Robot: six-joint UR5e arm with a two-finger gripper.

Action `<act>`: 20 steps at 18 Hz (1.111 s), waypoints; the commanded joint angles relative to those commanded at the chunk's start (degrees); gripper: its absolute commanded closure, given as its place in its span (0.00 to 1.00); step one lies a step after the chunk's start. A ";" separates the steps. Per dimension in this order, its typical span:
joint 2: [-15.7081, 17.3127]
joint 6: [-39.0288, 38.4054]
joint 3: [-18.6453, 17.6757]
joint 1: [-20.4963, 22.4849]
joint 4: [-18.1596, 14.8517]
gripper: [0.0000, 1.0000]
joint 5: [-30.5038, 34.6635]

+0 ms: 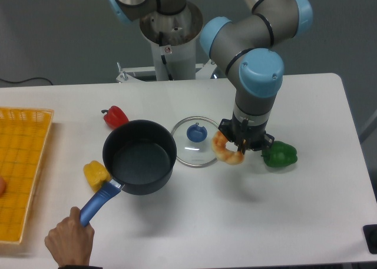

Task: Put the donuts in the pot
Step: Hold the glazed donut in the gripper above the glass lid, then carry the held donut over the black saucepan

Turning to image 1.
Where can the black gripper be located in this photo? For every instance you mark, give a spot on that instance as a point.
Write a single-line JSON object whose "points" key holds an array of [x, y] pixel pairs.
{"points": [[246, 136]]}

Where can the glazed orange donut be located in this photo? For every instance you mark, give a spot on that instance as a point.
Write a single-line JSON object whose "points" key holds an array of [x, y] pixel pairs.
{"points": [[218, 144]]}

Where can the dark pot blue handle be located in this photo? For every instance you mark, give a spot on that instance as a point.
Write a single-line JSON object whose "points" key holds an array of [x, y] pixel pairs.
{"points": [[140, 156]]}

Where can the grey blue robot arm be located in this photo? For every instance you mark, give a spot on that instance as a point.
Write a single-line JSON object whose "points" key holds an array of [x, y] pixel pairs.
{"points": [[241, 50]]}

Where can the dark sleeve forearm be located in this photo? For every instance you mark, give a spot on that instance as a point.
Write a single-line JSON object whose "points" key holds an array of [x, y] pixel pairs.
{"points": [[74, 266]]}

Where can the person's hand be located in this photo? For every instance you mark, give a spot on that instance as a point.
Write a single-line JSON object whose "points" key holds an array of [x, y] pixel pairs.
{"points": [[70, 242]]}

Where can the green bell pepper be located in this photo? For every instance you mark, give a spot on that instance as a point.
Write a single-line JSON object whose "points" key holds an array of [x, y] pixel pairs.
{"points": [[279, 155]]}

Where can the glass lid blue knob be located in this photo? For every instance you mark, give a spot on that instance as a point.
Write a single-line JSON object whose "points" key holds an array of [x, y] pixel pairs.
{"points": [[193, 136]]}

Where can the red bell pepper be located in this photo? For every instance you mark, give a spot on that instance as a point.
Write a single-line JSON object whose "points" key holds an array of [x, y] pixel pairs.
{"points": [[114, 117]]}

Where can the yellow bell pepper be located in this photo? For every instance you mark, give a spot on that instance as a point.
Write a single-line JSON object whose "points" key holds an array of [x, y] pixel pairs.
{"points": [[96, 174]]}

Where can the black device at table edge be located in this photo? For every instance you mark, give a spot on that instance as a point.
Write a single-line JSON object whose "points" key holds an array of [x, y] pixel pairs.
{"points": [[370, 233]]}

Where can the yellow woven basket tray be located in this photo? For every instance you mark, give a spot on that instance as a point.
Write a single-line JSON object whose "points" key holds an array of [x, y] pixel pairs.
{"points": [[24, 133]]}

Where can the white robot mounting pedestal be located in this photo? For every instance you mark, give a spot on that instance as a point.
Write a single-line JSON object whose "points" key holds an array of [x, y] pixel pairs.
{"points": [[172, 38]]}

